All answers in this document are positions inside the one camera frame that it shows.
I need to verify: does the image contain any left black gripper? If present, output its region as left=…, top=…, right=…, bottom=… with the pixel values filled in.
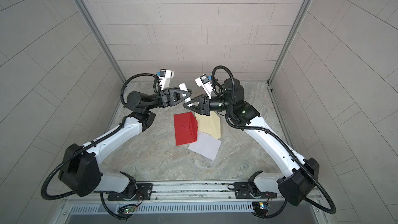
left=143, top=91, right=189, bottom=114

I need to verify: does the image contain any white glue stick tube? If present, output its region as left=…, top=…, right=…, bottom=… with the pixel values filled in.
left=179, top=83, right=191, bottom=103

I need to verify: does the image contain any red envelope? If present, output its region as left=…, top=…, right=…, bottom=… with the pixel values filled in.
left=174, top=112, right=198, bottom=146

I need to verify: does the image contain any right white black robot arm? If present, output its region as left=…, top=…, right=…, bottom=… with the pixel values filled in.
left=184, top=75, right=336, bottom=214

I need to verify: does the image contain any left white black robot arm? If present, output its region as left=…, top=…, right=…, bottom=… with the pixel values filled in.
left=40, top=88, right=192, bottom=200

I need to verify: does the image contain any cream yellow envelope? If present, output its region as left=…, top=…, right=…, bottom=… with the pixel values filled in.
left=195, top=112, right=221, bottom=139

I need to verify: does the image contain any white flat paper sheet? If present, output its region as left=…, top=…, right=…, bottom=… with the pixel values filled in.
left=188, top=132, right=221, bottom=161

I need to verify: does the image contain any right small circuit board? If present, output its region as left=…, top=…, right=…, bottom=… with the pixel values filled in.
left=252, top=202, right=271, bottom=216

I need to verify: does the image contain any small circuit board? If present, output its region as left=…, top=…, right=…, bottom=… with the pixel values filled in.
left=118, top=204, right=139, bottom=215
left=252, top=202, right=271, bottom=216

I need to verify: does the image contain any left small circuit board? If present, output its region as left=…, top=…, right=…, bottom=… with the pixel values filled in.
left=118, top=204, right=139, bottom=215

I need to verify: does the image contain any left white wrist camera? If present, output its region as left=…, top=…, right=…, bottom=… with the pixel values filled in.
left=157, top=68, right=174, bottom=90

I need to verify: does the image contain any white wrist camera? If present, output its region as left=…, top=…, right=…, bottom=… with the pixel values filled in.
left=195, top=74, right=213, bottom=99
left=157, top=68, right=174, bottom=90

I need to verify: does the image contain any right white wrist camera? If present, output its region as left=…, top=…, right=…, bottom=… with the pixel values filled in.
left=195, top=74, right=213, bottom=99

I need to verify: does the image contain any aluminium rail frame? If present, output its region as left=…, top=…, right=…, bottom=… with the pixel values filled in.
left=62, top=178, right=322, bottom=206

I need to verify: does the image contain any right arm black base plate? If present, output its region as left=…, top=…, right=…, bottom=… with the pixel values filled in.
left=228, top=182, right=277, bottom=199

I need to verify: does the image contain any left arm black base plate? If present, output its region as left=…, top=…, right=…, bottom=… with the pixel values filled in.
left=106, top=183, right=153, bottom=201

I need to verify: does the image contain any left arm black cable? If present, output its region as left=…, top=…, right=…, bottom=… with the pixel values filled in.
left=99, top=191, right=139, bottom=222

